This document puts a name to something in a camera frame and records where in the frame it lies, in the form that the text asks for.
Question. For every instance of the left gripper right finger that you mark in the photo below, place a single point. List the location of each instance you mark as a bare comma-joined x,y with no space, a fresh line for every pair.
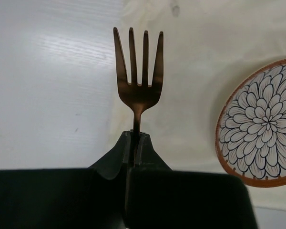
144,197

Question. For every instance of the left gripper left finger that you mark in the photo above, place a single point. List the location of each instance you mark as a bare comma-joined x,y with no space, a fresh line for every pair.
109,196

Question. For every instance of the copper fork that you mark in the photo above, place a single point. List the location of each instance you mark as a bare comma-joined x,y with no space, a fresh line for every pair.
138,96

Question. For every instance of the floral patterned ceramic plate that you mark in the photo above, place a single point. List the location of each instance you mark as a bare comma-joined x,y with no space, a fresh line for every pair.
250,136

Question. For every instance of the cream cloth napkin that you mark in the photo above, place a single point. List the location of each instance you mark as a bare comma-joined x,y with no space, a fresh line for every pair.
210,48

